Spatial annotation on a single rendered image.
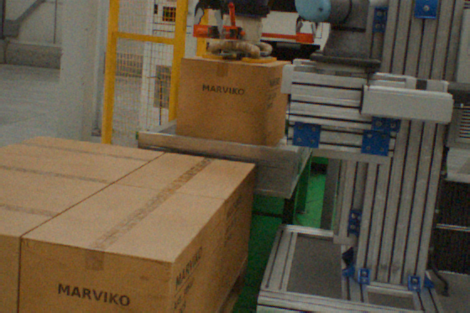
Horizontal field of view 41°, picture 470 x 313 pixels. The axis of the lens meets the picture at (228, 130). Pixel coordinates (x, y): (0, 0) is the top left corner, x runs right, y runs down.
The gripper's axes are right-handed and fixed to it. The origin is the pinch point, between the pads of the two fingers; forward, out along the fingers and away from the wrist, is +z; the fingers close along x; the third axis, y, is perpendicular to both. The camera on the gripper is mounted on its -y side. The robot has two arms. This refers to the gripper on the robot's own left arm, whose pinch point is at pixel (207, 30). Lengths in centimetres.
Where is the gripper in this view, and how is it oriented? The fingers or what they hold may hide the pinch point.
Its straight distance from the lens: 246.8
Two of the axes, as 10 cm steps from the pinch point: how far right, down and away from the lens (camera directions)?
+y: 2.5, -1.4, 9.6
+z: -1.0, 9.8, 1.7
